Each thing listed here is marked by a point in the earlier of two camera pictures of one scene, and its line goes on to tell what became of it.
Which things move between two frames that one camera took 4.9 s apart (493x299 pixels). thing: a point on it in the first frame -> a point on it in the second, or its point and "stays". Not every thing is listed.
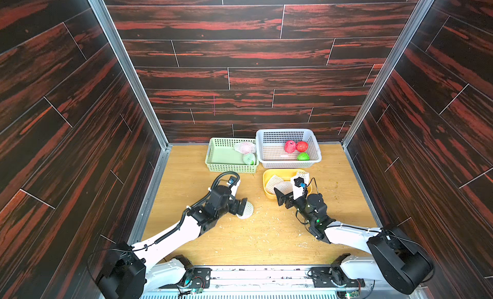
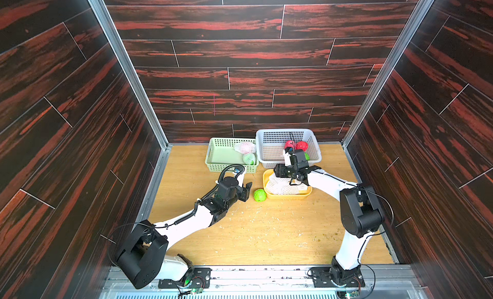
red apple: x=302 y=146 stays
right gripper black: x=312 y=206 -> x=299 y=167
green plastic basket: x=221 y=156 stays
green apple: x=249 y=158 stays
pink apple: x=290 y=146 stays
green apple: x=248 y=212 -> x=259 y=195
